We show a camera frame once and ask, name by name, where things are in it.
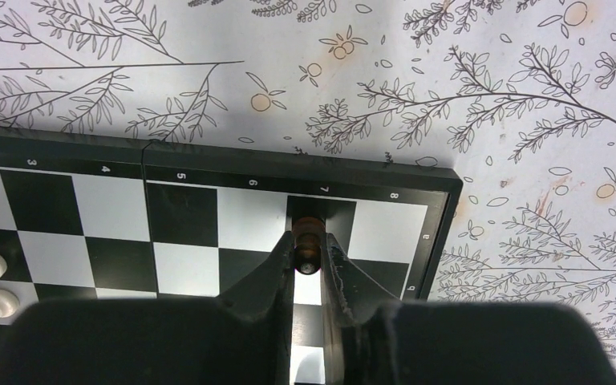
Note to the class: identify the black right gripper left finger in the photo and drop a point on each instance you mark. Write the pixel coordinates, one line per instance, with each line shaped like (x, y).
(258, 313)

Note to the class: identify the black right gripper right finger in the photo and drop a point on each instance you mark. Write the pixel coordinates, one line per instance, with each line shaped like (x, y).
(356, 342)

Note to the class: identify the brown chess pawn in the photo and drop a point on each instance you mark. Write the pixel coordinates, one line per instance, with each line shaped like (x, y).
(308, 232)

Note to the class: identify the black white chess board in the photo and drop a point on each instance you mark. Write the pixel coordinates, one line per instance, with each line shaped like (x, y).
(96, 218)

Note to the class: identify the floral patterned table mat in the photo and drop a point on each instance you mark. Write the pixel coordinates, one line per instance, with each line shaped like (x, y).
(518, 97)

